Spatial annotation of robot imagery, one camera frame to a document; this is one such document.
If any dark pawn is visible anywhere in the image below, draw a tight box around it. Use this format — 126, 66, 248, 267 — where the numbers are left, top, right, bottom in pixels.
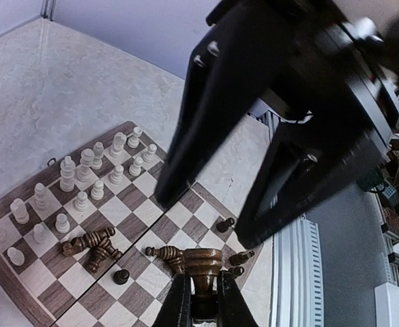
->
113, 268, 130, 285
216, 217, 235, 233

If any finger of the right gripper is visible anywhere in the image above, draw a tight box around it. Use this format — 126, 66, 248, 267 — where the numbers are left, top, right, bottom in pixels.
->
235, 116, 382, 249

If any wooden chess board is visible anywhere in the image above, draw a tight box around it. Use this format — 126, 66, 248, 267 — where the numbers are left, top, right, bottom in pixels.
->
0, 121, 275, 327

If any dark bishop piece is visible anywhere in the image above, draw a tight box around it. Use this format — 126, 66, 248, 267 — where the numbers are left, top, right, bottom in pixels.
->
228, 266, 245, 278

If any dark rook piece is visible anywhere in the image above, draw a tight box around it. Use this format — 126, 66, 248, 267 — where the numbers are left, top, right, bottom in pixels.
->
228, 250, 255, 266

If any white knight piece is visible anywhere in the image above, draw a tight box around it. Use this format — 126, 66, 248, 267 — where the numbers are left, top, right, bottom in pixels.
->
109, 132, 127, 157

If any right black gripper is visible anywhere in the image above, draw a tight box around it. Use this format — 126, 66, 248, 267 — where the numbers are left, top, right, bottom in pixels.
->
155, 1, 399, 208

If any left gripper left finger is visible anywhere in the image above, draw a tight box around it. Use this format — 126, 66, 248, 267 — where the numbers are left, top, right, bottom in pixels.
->
153, 274, 192, 327

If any dark queen piece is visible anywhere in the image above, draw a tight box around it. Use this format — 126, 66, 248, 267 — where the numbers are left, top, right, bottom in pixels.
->
183, 248, 222, 322

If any front aluminium rail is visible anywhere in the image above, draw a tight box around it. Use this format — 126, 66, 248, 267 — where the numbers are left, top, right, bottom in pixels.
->
269, 215, 324, 327

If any right aluminium frame post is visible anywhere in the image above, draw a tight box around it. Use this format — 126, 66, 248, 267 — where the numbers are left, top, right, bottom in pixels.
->
40, 0, 57, 20

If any white rook corner piece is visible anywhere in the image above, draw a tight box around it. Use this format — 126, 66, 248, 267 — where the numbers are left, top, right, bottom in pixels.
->
127, 126, 143, 149

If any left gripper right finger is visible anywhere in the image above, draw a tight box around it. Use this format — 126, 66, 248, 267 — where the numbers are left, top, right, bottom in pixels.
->
217, 270, 258, 327

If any pile of dark pieces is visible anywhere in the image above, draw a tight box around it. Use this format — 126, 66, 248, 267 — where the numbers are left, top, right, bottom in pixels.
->
61, 228, 185, 273

